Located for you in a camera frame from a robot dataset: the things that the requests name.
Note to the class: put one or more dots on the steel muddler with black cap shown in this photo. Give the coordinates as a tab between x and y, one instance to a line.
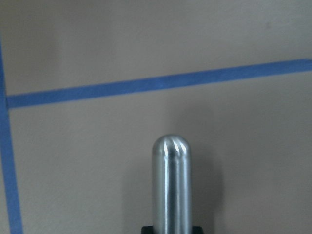
171	186

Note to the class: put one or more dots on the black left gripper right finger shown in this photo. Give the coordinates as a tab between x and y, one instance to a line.
197	230

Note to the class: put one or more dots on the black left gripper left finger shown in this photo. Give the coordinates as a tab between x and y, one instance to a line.
147	230

